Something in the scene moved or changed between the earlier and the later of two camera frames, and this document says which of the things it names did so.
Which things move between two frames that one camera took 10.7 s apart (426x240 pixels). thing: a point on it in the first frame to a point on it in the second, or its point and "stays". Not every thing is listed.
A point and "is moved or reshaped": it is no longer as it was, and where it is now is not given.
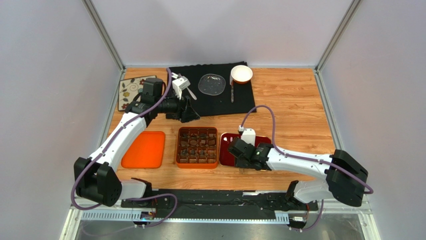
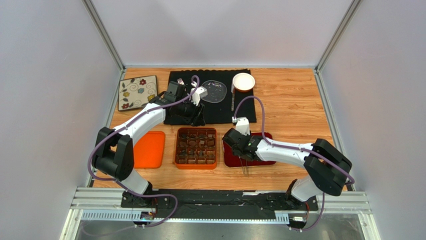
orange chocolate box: x=197 y=147 stays
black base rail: x=218 y=205 stays
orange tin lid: x=146 y=151 stays
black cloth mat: x=212 y=90 is moved or reshaped
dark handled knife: x=232 y=93 to x=232 y=102
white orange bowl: x=241 y=74 to x=243 y=82
